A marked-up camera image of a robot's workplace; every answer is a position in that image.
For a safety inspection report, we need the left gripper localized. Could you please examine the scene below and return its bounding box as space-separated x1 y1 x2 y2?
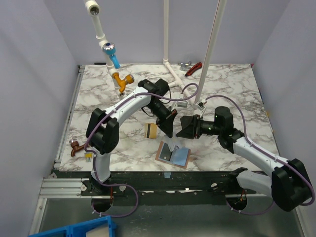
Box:
146 100 177 138

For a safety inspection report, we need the gold credit card stack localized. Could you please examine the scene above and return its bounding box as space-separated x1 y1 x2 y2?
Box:
144 123 158 139

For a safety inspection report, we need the pink leather card holder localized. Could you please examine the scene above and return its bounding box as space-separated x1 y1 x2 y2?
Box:
155 142 191 169

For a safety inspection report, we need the single silver VIP card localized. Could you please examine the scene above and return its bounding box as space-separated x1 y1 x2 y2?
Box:
167 142 181 151

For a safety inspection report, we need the single black VIP card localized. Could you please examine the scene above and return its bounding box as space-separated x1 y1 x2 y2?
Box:
158 143 173 163

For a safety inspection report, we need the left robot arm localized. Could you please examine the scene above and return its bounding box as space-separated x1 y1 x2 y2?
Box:
84 79 177 195

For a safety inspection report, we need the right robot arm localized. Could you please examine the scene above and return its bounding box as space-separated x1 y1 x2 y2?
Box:
177 106 316 212

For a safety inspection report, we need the metal clamp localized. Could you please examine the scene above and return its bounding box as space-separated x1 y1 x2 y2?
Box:
178 61 192 68

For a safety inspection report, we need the orange valve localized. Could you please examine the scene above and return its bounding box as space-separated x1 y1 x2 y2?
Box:
112 73 135 93

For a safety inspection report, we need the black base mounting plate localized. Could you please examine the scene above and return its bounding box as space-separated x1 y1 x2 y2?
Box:
81 170 257 205

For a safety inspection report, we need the brown brass valve fitting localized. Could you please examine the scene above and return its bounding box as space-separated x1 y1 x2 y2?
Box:
70 139 85 157

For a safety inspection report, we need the blue valve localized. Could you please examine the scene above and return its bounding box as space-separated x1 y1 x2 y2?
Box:
103 42 120 69

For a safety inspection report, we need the blue plastic bin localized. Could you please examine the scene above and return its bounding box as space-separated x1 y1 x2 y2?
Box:
29 217 117 237

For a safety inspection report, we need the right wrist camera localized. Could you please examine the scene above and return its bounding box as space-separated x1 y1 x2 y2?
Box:
196 99 207 117

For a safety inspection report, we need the white PVC pipe frame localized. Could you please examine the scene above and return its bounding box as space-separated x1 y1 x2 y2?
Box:
84 0 227 105

